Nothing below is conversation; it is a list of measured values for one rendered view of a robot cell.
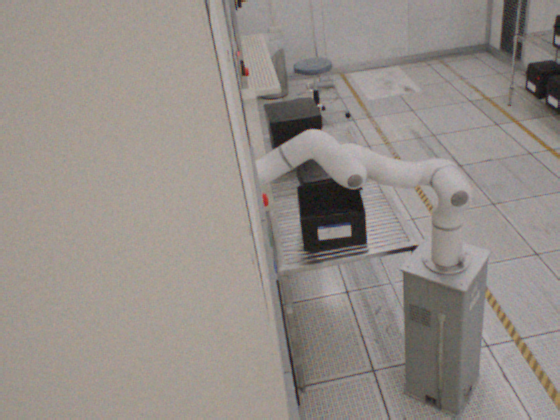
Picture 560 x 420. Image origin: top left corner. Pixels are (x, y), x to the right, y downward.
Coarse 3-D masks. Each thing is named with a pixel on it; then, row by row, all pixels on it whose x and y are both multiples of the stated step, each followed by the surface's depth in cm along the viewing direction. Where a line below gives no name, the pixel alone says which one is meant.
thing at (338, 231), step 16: (304, 192) 249; (320, 192) 250; (336, 192) 251; (352, 192) 252; (304, 208) 253; (320, 208) 254; (336, 208) 255; (352, 208) 256; (304, 224) 225; (320, 224) 226; (336, 224) 227; (352, 224) 228; (304, 240) 230; (320, 240) 231; (336, 240) 232; (352, 240) 232
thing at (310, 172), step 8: (312, 160) 282; (296, 168) 287; (304, 168) 276; (312, 168) 275; (320, 168) 274; (304, 176) 269; (312, 176) 268; (320, 176) 267; (328, 176) 267; (304, 184) 265
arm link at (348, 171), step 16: (288, 144) 183; (304, 144) 181; (320, 144) 181; (336, 144) 183; (288, 160) 182; (304, 160) 184; (320, 160) 184; (336, 160) 182; (352, 160) 181; (336, 176) 183; (352, 176) 181
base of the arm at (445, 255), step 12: (432, 228) 212; (432, 240) 215; (444, 240) 209; (456, 240) 210; (432, 252) 218; (444, 252) 212; (456, 252) 213; (432, 264) 218; (444, 264) 215; (456, 264) 216; (468, 264) 216
